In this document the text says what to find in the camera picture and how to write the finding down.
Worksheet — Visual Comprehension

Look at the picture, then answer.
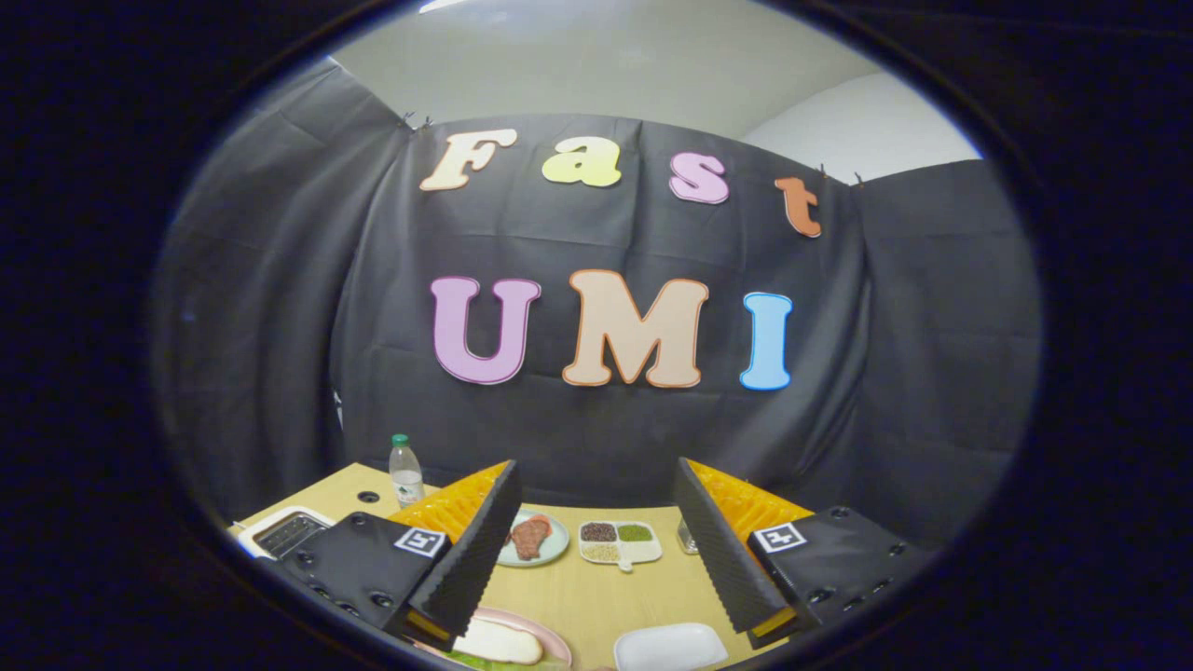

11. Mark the white rectangular dish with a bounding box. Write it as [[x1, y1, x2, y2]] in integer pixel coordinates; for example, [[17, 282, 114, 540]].
[[613, 623, 730, 671]]

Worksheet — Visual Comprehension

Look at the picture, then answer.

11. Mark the pink round plate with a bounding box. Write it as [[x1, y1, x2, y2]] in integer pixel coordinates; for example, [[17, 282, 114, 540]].
[[415, 606, 574, 671]]

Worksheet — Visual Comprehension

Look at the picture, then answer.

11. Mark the white bread roll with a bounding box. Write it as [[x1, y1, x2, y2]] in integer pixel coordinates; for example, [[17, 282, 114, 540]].
[[452, 617, 544, 665]]

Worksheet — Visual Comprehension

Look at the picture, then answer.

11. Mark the green capped water bottle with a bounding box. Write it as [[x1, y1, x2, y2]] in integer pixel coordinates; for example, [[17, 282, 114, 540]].
[[388, 433, 427, 509]]

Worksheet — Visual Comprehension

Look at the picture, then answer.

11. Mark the pale green round plate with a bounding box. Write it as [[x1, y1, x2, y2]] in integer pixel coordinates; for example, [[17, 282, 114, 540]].
[[496, 509, 571, 568]]

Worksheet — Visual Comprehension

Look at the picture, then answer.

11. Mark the red raw steak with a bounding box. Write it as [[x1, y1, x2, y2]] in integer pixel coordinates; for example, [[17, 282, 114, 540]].
[[510, 515, 554, 560]]

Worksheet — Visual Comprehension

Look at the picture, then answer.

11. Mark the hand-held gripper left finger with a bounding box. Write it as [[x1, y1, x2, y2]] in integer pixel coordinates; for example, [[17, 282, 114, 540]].
[[280, 459, 525, 653]]

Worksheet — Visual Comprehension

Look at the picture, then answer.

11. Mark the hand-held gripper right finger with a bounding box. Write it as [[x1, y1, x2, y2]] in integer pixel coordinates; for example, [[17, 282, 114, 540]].
[[671, 457, 933, 651]]

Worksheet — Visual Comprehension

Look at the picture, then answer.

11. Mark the black backdrop cloth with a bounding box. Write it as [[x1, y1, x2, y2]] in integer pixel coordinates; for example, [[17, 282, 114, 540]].
[[154, 58, 1043, 551]]

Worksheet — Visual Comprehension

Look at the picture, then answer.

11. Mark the white divided seasoning dish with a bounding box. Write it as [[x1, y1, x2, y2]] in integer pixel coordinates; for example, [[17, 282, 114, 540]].
[[578, 520, 664, 572]]

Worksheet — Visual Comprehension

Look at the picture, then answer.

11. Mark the green lettuce leaf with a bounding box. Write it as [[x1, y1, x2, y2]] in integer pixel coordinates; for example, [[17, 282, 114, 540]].
[[446, 650, 525, 671]]

